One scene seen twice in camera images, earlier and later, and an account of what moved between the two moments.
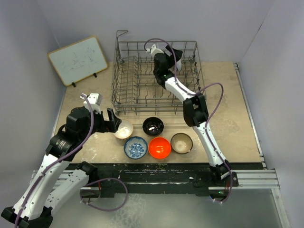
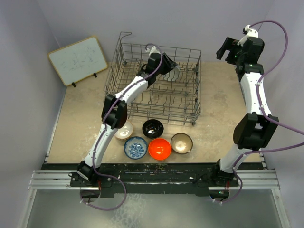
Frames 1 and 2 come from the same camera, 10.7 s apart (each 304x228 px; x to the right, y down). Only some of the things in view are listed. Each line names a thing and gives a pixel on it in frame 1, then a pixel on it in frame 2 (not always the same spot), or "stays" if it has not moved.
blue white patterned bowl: x=135 y=147 stays
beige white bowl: x=125 y=129 stays
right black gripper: x=171 y=58 -> x=226 y=46
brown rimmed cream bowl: x=181 y=143 stays
